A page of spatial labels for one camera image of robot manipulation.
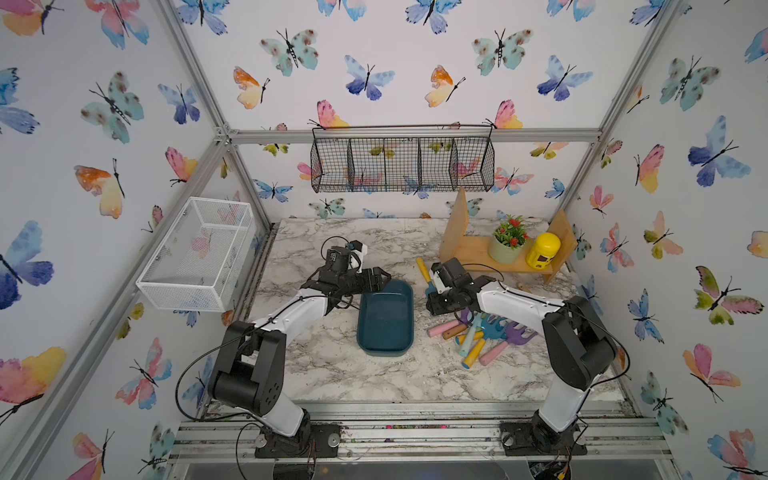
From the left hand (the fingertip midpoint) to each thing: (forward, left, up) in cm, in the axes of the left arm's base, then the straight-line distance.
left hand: (385, 275), depth 89 cm
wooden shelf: (+16, -25, -7) cm, 30 cm away
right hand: (-4, -15, -8) cm, 18 cm away
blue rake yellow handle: (-4, -13, -2) cm, 14 cm away
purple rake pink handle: (-12, -16, -12) cm, 24 cm away
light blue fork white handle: (-15, -24, -11) cm, 31 cm away
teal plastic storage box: (-8, 0, -13) cm, 16 cm away
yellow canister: (+6, -48, +2) cm, 48 cm away
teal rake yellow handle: (-15, -22, -12) cm, 29 cm away
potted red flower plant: (+8, -37, +5) cm, 39 cm away
